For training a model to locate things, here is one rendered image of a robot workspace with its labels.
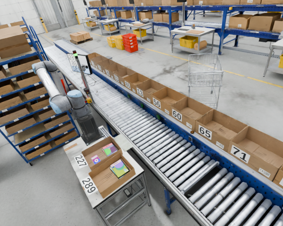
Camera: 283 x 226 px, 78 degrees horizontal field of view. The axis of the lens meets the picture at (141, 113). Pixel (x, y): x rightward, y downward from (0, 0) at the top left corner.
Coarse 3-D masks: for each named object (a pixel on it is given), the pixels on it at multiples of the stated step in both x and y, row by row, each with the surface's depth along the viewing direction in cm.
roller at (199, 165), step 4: (208, 156) 180; (204, 160) 178; (208, 160) 179; (196, 164) 176; (200, 164) 175; (192, 168) 172; (196, 168) 172; (188, 172) 169; (192, 172) 170; (184, 176) 167; (188, 176) 168; (176, 180) 165; (180, 180) 164; (184, 180) 166; (176, 184) 162
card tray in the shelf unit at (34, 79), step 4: (32, 72) 273; (24, 76) 269; (28, 76) 272; (32, 76) 275; (36, 76) 252; (16, 80) 246; (20, 80) 243; (24, 80) 246; (28, 80) 249; (32, 80) 251; (36, 80) 254; (40, 80) 257; (20, 84) 245; (24, 84) 248; (28, 84) 251
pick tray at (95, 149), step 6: (108, 138) 213; (96, 144) 206; (102, 144) 212; (114, 144) 212; (84, 150) 200; (90, 150) 205; (96, 150) 209; (120, 150) 194; (84, 156) 204; (90, 156) 202; (102, 156) 200; (108, 156) 187; (90, 162) 195; (102, 162) 186; (90, 168) 180
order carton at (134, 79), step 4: (128, 76) 299; (132, 76) 303; (136, 76) 308; (140, 76) 301; (144, 76) 290; (128, 80) 302; (132, 80) 307; (136, 80) 312; (140, 80) 308; (144, 80) 296; (124, 84) 300; (132, 84) 274; (136, 84) 303; (128, 88) 293; (132, 88) 281; (136, 92) 275
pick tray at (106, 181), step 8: (112, 160) 187; (96, 168) 177; (104, 168) 185; (128, 168) 182; (96, 176) 180; (104, 176) 178; (112, 176) 178; (128, 176) 170; (96, 184) 172; (104, 184) 171; (112, 184) 160; (120, 184) 167; (104, 192) 157
